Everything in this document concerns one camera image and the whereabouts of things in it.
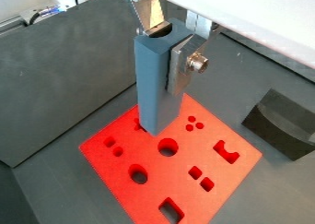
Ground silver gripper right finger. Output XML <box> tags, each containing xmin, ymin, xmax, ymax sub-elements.
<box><xmin>165</xmin><ymin>24</ymin><xmax>225</xmax><ymax>97</ymax></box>

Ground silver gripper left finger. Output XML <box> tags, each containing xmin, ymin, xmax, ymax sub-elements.
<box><xmin>132</xmin><ymin>0</ymin><xmax>172</xmax><ymax>38</ymax></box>

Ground black arch holder block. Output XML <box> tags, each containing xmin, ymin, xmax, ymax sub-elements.
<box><xmin>242</xmin><ymin>89</ymin><xmax>315</xmax><ymax>160</ymax></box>

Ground red shape sorter box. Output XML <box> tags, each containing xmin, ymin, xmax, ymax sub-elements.
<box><xmin>80</xmin><ymin>96</ymin><xmax>261</xmax><ymax>224</ymax></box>

